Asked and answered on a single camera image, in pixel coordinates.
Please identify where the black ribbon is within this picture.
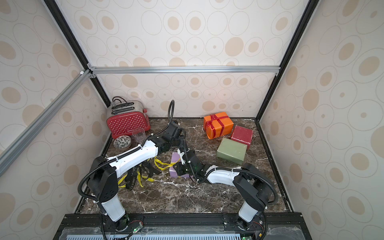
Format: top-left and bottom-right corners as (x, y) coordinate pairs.
(119, 159), (162, 190)

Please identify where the green gift box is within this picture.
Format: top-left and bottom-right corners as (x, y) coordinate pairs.
(217, 138), (248, 166)

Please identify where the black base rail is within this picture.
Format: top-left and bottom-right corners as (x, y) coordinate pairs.
(54, 213), (311, 240)

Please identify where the red polka dot toaster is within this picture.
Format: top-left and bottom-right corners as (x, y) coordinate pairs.
(107, 96), (151, 139)

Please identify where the horizontal aluminium bar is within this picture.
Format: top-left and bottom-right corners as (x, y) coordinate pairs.
(91, 66), (280, 74)

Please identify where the red ribbon on orange box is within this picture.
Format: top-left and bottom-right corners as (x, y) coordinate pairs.
(205, 113), (230, 138)

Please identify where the clear plastic cup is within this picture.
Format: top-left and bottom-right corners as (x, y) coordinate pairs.
(132, 128), (147, 146)

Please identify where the yellow ribbon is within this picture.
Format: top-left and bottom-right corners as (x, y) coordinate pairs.
(118, 166), (159, 190)
(154, 157), (180, 171)

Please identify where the diagonal aluminium bar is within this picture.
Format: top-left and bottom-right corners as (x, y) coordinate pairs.
(1, 70), (91, 175)

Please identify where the purple gift box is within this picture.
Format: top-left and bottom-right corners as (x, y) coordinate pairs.
(169, 152), (189, 179)

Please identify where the black frame post left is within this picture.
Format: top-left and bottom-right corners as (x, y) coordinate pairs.
(43, 0), (111, 107)

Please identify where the orange gift box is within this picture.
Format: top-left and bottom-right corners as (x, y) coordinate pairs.
(203, 111), (235, 140)

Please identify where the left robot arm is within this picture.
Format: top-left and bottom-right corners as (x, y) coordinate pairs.
(78, 100), (183, 223)

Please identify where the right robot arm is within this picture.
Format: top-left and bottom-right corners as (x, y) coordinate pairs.
(174, 140), (279, 225)

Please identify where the black frame post right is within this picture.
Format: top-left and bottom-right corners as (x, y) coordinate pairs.
(255, 0), (320, 123)

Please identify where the dark red gift box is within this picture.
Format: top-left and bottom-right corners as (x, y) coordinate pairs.
(231, 125), (254, 149)

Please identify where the patterned ceramic bowl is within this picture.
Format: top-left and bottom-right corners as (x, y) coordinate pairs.
(113, 135), (132, 150)

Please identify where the black frame post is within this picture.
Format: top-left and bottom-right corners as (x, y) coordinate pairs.
(255, 0), (320, 123)
(43, 0), (111, 107)

